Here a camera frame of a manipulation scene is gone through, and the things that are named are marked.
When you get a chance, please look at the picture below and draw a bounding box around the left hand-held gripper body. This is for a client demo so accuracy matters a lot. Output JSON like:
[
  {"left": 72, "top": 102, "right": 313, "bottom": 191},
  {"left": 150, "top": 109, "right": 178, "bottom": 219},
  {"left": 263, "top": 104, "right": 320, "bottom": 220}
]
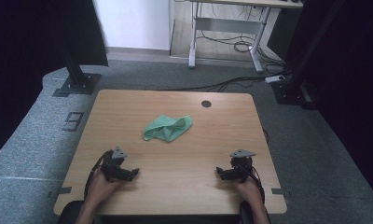
[{"left": 100, "top": 146, "right": 129, "bottom": 183}]

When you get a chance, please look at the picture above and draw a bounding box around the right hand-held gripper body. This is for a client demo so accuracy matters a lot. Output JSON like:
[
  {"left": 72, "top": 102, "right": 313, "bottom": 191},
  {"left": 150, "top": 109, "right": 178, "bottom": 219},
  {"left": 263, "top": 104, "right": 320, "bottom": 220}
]
[{"left": 228, "top": 148, "right": 256, "bottom": 184}]

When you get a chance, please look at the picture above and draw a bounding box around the green cloth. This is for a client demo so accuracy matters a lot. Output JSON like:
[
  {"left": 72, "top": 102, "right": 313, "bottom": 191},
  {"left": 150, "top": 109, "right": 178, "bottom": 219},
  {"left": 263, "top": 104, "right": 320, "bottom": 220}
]
[{"left": 143, "top": 114, "right": 194, "bottom": 144}]

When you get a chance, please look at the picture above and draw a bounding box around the person's right hand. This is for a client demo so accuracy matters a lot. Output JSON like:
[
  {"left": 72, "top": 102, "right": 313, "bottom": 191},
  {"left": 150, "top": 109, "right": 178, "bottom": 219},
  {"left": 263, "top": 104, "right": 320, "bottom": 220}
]
[{"left": 235, "top": 177, "right": 265, "bottom": 207}]

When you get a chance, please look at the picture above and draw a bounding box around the grey tape strip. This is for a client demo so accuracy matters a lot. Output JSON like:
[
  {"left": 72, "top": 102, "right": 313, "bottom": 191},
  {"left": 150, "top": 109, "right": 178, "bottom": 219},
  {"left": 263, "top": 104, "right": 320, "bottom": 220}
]
[
  {"left": 48, "top": 186, "right": 73, "bottom": 199},
  {"left": 270, "top": 188, "right": 292, "bottom": 199}
]

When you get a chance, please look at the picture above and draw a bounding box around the black metal stand with base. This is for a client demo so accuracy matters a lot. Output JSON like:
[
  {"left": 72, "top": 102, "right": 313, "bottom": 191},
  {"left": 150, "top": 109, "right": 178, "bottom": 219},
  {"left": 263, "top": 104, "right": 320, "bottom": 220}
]
[
  {"left": 270, "top": 0, "right": 346, "bottom": 110},
  {"left": 51, "top": 46, "right": 102, "bottom": 98}
]

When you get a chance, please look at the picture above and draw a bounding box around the white power strip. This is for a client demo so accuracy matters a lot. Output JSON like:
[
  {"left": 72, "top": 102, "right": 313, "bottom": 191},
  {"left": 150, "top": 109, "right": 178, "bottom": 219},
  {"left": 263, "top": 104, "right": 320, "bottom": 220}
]
[{"left": 264, "top": 75, "right": 287, "bottom": 84}]

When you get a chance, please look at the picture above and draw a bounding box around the white metal-legged desk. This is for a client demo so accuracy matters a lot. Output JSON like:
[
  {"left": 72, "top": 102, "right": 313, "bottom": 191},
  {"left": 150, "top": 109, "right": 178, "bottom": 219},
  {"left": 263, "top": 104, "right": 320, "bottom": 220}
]
[{"left": 174, "top": 0, "right": 304, "bottom": 74}]

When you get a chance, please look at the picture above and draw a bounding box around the black curtain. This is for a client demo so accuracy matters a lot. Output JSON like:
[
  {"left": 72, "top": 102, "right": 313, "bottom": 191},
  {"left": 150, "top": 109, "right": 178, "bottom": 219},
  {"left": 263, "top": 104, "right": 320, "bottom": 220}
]
[
  {"left": 283, "top": 0, "right": 373, "bottom": 207},
  {"left": 0, "top": 0, "right": 110, "bottom": 164}
]

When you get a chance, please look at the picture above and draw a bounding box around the right hand-held gripper cable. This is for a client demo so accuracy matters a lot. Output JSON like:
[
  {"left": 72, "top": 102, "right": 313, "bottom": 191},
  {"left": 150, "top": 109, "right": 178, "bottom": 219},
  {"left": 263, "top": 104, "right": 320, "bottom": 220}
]
[{"left": 243, "top": 163, "right": 267, "bottom": 204}]

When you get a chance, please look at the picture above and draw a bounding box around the hand-held gripper cable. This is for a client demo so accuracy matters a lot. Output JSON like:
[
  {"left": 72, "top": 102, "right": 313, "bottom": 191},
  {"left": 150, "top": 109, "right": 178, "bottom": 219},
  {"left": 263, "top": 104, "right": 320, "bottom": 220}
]
[
  {"left": 83, "top": 150, "right": 110, "bottom": 200},
  {"left": 243, "top": 163, "right": 267, "bottom": 204}
]

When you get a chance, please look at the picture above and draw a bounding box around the left hand-held gripper cable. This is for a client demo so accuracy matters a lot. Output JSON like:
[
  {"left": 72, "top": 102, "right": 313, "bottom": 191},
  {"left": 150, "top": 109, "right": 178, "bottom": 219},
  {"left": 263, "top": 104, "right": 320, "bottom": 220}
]
[{"left": 83, "top": 150, "right": 110, "bottom": 200}]

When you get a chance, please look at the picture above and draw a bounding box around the long black floor cable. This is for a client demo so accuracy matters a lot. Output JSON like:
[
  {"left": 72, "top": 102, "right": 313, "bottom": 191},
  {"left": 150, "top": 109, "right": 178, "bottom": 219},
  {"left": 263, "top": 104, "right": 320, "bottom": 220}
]
[{"left": 150, "top": 76, "right": 269, "bottom": 93}]

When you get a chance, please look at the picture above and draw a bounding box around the tangle of black cables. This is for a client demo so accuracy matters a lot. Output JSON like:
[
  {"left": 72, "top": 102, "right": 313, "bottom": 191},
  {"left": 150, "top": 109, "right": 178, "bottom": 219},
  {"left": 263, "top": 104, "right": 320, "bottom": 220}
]
[{"left": 196, "top": 6, "right": 289, "bottom": 76}]

